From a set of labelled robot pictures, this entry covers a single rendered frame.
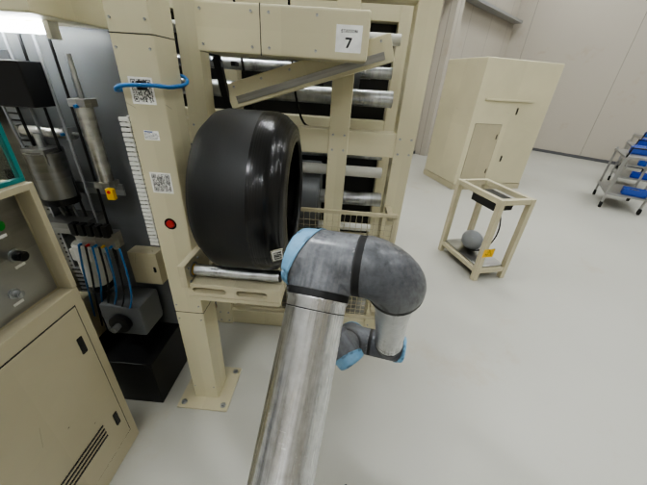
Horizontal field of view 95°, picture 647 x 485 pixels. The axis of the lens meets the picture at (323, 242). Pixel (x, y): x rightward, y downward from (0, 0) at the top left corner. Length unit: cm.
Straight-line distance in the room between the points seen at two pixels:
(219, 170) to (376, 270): 58
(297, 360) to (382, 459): 130
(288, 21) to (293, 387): 112
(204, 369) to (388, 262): 139
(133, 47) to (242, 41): 36
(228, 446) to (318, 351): 131
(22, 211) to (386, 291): 107
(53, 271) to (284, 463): 101
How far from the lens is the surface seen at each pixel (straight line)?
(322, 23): 125
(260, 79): 141
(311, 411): 55
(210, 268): 121
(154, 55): 113
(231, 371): 201
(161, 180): 121
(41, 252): 130
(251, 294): 121
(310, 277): 52
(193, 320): 153
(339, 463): 174
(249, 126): 98
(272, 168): 89
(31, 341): 127
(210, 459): 178
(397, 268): 52
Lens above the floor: 157
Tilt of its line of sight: 29 degrees down
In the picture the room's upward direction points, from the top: 4 degrees clockwise
